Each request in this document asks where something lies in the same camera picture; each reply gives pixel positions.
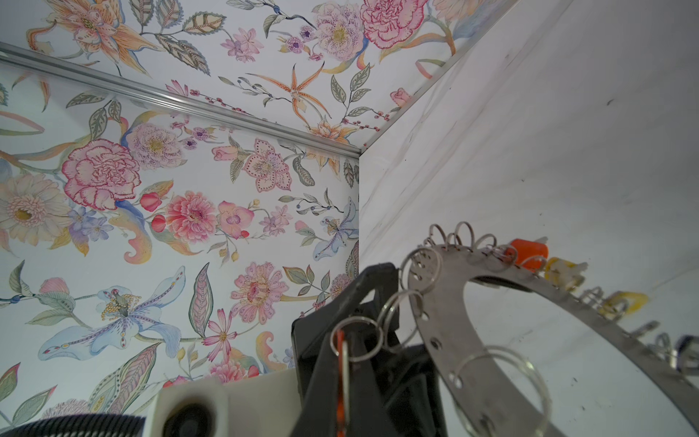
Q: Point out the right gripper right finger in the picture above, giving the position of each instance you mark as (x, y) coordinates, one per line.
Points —
(367, 414)

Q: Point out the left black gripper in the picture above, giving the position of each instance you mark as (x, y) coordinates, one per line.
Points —
(367, 311)

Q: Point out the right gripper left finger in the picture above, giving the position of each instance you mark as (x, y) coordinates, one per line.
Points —
(318, 416)

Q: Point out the red key tag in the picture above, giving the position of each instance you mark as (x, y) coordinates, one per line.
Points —
(343, 405)

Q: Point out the round steel key organizer disc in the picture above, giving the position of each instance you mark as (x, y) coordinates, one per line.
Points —
(517, 356)

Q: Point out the red capped key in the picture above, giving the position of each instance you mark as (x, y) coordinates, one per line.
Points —
(528, 254)

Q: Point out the silver key with yellow tag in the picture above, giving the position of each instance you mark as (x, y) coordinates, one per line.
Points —
(564, 274)

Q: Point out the yellow key tag lower left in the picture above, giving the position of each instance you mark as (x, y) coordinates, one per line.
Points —
(621, 304)

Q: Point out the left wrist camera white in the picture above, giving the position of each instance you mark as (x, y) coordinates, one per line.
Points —
(265, 405)

